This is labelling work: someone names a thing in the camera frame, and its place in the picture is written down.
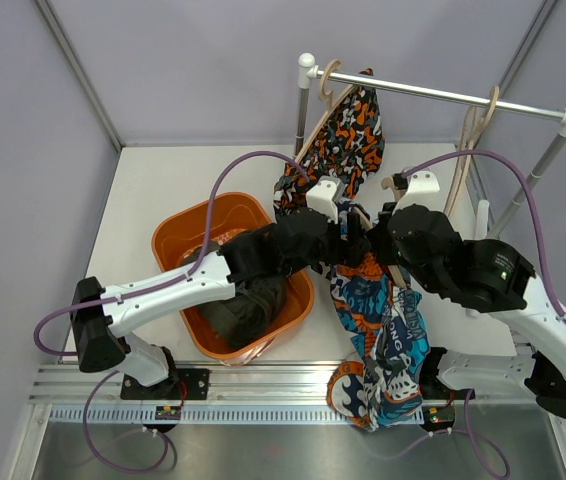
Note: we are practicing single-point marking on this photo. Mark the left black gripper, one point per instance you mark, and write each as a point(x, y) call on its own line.
point(352, 249)

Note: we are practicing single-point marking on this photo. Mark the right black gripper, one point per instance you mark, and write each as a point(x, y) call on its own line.
point(386, 238)

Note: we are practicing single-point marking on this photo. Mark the blue orange patterned shorts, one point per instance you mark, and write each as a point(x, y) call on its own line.
point(380, 386)

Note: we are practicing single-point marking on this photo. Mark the orange black camo shorts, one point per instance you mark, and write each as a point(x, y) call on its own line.
point(347, 143)

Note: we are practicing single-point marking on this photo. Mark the olive green shorts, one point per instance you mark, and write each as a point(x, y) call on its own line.
point(261, 291)

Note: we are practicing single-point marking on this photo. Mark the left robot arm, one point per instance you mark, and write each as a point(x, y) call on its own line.
point(104, 319)

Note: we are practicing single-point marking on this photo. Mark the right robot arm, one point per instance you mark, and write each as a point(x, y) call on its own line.
point(492, 278)

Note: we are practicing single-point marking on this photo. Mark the orange plastic basket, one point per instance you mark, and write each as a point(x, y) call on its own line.
point(177, 238)

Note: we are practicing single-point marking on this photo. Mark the silver clothes rack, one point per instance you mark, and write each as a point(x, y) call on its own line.
point(309, 70)

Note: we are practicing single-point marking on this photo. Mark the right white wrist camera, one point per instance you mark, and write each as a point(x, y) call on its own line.
point(420, 188)

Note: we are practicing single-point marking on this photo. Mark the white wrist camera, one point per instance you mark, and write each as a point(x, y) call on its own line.
point(420, 188)
point(323, 197)

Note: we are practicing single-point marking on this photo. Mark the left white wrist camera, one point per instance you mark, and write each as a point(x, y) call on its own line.
point(323, 197)

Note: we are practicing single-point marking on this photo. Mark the aluminium mounting rail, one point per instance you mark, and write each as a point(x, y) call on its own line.
point(259, 384)

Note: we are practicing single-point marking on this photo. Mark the white slotted cable duct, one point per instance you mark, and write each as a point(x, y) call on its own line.
point(136, 414)

